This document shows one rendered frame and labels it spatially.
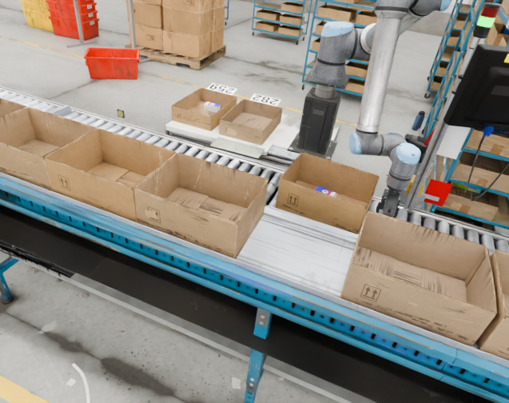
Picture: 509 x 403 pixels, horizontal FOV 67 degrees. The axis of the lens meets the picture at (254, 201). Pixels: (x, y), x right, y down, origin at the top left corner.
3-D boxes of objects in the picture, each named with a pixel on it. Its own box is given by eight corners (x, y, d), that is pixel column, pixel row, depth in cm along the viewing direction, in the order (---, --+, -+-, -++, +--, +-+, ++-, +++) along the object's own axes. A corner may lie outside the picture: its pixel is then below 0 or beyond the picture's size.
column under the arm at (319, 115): (297, 133, 245) (307, 82, 225) (337, 142, 239) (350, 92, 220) (287, 150, 225) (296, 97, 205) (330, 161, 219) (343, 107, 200)
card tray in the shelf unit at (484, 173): (450, 149, 250) (455, 135, 244) (499, 161, 243) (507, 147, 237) (451, 178, 219) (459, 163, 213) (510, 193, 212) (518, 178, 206)
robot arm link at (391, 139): (378, 129, 161) (387, 142, 152) (404, 130, 162) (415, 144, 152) (372, 148, 167) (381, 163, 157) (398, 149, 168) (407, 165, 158)
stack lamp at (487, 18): (491, 25, 142) (498, 7, 138) (491, 28, 138) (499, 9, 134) (476, 23, 143) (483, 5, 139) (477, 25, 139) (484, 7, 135)
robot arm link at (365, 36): (348, 33, 204) (421, -42, 130) (380, 36, 206) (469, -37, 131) (347, 62, 205) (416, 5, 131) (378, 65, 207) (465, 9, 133)
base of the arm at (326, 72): (313, 69, 216) (316, 51, 210) (347, 75, 213) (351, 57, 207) (307, 79, 201) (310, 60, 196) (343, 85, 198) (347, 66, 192)
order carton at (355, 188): (370, 205, 188) (380, 176, 178) (356, 239, 166) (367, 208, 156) (296, 180, 200) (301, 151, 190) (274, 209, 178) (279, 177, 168)
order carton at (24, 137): (104, 161, 172) (98, 127, 162) (53, 195, 150) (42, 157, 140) (36, 139, 183) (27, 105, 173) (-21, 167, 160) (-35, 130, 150)
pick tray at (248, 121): (280, 121, 256) (283, 108, 250) (261, 145, 227) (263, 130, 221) (242, 112, 263) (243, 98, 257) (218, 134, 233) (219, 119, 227)
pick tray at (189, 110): (236, 110, 265) (237, 96, 259) (211, 131, 235) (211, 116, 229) (200, 101, 272) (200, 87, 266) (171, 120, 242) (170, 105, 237)
